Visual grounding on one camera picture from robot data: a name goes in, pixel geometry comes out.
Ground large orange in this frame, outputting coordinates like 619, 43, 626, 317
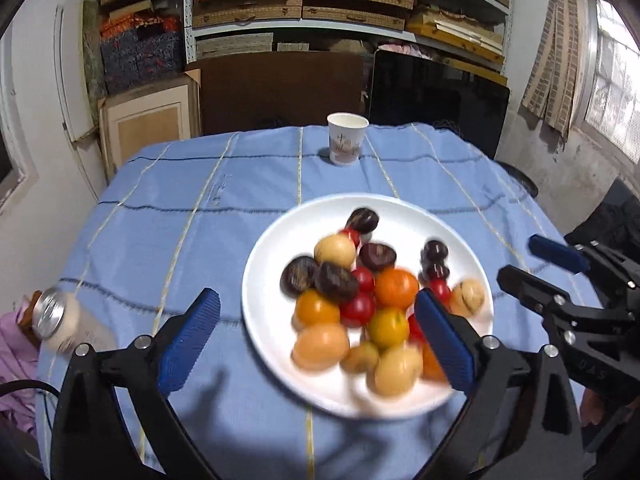
422, 342, 448, 382

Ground striped pepino melon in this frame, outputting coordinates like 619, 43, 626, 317
449, 278, 486, 318

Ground pale yellow pear fruit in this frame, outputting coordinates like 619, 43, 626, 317
372, 346, 423, 398
314, 234, 357, 270

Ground red cherry tomato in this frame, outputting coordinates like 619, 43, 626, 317
427, 278, 451, 306

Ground yellow orange tomato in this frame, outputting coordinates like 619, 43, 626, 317
367, 308, 410, 350

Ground dark purple plum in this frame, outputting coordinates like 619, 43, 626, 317
422, 261, 450, 281
422, 238, 449, 262

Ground small orange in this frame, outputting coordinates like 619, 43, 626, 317
374, 268, 420, 311

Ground brown kiwi fruit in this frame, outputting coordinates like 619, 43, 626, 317
341, 341, 380, 375

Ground dark mangosteen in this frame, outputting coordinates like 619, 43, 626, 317
280, 255, 319, 298
358, 243, 397, 273
314, 262, 359, 304
345, 207, 380, 235

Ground small red tomato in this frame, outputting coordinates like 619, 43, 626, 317
338, 228, 360, 249

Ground large pale yellow round fruit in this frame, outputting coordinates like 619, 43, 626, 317
291, 324, 350, 372

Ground person's right hand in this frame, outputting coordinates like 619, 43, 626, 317
579, 388, 618, 427

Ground white drink can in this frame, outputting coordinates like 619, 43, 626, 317
32, 287, 116, 356

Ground pink cloth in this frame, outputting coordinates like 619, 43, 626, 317
0, 296, 39, 436

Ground white oval plate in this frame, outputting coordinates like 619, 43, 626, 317
242, 194, 494, 419

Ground beige patterned curtain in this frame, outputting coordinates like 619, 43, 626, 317
522, 0, 582, 140

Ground black chair back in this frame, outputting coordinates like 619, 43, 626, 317
369, 50, 510, 158

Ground framed picture leaning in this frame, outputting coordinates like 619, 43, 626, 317
99, 70, 202, 179

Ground white paper cup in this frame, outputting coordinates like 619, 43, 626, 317
326, 113, 369, 166

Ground metal storage shelf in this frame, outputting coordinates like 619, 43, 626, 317
183, 0, 513, 81

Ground dark brown chair back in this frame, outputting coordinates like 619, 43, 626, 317
188, 52, 367, 136

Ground stacked patterned fabric boxes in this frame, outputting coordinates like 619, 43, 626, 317
100, 14, 184, 96

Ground window with metal frame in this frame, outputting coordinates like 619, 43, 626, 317
575, 0, 639, 168

